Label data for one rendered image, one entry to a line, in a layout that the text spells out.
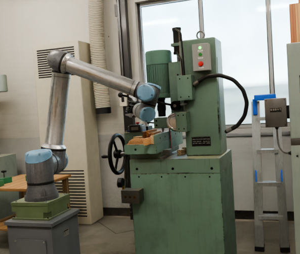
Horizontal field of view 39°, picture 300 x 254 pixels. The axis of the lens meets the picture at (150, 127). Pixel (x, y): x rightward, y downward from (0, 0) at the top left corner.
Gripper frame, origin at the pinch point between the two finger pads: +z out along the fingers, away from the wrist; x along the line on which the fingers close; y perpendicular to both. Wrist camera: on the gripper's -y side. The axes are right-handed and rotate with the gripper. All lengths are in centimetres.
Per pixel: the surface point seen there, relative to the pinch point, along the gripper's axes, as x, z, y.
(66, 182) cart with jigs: 95, 120, 8
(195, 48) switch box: -42, -26, -23
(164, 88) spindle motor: -14.8, -7.0, -16.5
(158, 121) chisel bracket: 7.1, -4.4, -18.5
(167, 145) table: 20.9, -13.4, -24.1
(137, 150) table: 24.3, -22.3, -1.1
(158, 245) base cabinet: 81, -33, -23
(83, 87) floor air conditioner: 7, 148, 2
